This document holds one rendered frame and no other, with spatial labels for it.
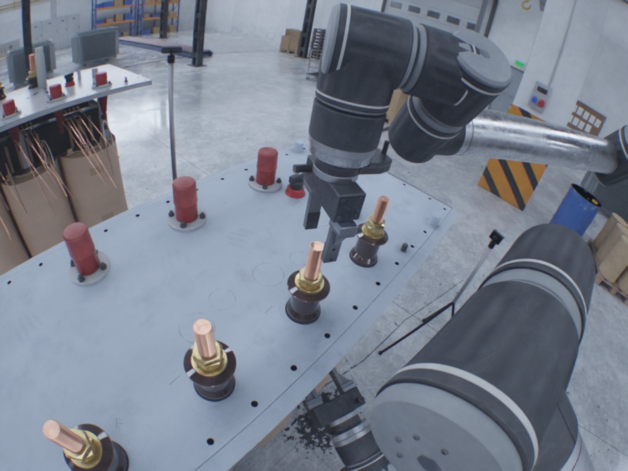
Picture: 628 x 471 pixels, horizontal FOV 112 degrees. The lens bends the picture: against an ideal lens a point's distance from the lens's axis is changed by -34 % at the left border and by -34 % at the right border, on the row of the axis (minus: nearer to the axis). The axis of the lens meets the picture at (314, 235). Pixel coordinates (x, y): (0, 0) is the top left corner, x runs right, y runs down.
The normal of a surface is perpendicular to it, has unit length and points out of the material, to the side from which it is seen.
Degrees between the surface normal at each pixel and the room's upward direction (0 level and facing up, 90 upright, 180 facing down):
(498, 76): 44
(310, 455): 0
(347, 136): 90
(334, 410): 12
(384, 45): 81
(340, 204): 90
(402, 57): 88
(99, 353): 0
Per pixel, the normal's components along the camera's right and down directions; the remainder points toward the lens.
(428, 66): 0.00, 0.67
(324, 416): 0.26, -0.61
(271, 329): 0.17, -0.76
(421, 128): -0.69, 0.69
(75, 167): 0.24, 0.65
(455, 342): -0.38, -0.92
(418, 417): -0.79, 0.22
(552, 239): -0.15, -0.92
